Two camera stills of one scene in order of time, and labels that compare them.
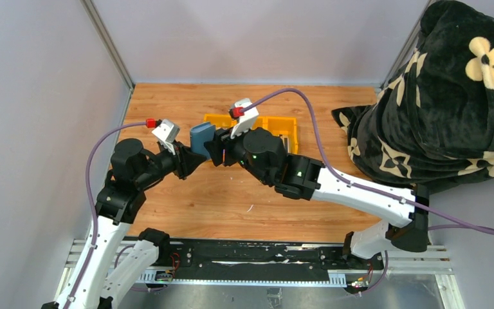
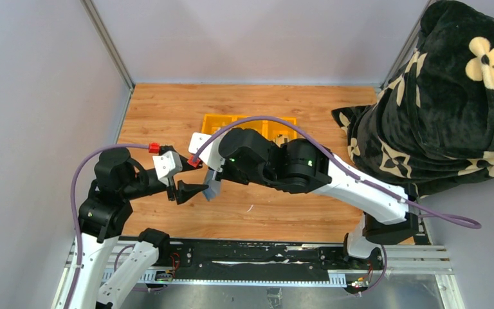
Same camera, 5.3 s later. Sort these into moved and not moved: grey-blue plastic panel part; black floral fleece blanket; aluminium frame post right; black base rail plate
Moved: grey-blue plastic panel part
Not moved: aluminium frame post right; black floral fleece blanket; black base rail plate
